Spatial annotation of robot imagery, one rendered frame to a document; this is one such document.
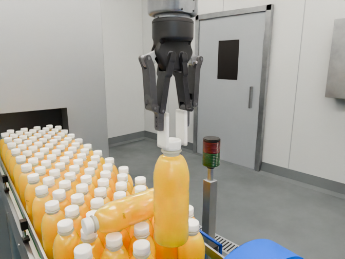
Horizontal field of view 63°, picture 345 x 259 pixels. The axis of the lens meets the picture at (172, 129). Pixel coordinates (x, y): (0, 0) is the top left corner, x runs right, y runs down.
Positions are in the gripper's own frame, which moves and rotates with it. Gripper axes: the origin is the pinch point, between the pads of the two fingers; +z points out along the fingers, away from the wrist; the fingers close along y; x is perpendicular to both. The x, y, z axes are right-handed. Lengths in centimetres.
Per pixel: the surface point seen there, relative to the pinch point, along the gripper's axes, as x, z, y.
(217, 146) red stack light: 23.1, 15.5, 37.0
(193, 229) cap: 5.1, 28.4, 10.6
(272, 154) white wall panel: 169, 107, 298
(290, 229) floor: 79, 138, 198
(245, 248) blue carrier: -18.3, 16.1, 0.7
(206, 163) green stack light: 25.6, 21.9, 34.2
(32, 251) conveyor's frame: 53, 49, -20
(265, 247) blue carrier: -19.8, 16.3, 3.9
